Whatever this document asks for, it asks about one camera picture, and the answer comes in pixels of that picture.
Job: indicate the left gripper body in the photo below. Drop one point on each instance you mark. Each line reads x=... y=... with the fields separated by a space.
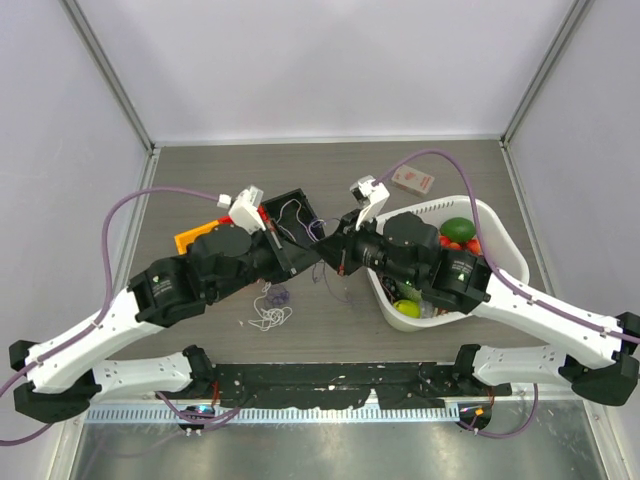
x=263 y=262

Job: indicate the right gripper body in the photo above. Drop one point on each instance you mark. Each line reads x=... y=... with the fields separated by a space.
x=366 y=248

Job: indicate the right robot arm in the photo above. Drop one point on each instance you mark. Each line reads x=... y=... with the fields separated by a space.
x=590 y=353

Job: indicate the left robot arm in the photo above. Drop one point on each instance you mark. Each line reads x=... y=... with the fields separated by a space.
x=67 y=374

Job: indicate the black plastic bin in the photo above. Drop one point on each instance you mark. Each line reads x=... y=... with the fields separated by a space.
x=293 y=214

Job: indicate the yellow plastic bin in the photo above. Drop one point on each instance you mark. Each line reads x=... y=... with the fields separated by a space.
x=184 y=239

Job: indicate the white plastic basket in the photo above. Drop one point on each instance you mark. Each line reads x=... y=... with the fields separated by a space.
x=496 y=241

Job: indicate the green lime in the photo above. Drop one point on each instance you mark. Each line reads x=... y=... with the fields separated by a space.
x=458 y=229

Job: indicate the red plastic bin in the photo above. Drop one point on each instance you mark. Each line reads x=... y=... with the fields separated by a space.
x=225 y=220

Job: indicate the small green apple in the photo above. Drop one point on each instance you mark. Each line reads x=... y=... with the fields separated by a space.
x=408 y=308

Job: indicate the red white card box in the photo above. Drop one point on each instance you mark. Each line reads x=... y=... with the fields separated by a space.
x=412 y=180

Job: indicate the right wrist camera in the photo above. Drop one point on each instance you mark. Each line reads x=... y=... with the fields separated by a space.
x=371 y=196

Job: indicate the slotted cable duct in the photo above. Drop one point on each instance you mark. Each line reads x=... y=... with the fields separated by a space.
x=369 y=413

